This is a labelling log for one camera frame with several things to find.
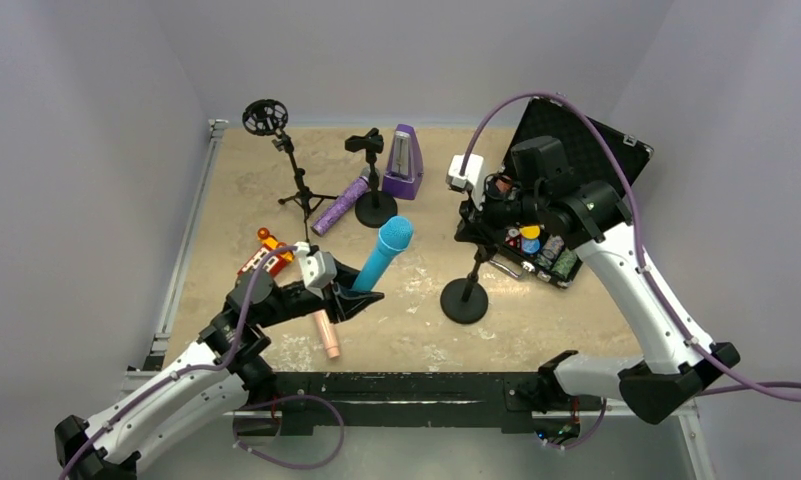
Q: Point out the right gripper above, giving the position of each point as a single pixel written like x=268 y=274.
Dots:
x=478 y=221

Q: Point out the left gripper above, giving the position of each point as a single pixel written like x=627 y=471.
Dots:
x=337 y=302

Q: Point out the pink microphone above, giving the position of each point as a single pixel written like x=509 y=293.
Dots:
x=327 y=333

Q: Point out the black round-base stand front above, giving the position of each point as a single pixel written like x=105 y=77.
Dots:
x=463 y=300

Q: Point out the black round-base stand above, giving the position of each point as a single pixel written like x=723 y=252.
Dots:
x=463 y=300
x=375 y=207

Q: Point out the blue microphone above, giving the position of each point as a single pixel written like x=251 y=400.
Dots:
x=393 y=238

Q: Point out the purple glitter microphone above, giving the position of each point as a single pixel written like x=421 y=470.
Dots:
x=340 y=206

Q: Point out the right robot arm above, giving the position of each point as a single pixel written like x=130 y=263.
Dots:
x=678 y=358

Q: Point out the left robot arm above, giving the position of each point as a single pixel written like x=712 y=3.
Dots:
x=223 y=370

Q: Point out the red yellow toy truck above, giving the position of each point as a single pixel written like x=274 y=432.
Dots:
x=267 y=243

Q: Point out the purple metronome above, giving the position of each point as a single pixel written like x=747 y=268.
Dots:
x=404 y=172

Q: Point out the black poker chip case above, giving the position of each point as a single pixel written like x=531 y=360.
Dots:
x=578 y=183

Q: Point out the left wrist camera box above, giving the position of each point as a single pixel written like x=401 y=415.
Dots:
x=317 y=267

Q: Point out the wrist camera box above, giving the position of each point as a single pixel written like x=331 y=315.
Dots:
x=464 y=174
x=317 y=267

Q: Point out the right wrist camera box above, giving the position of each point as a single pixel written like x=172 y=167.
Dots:
x=464 y=174

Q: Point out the black aluminium base frame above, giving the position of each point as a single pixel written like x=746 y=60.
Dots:
x=504 y=400

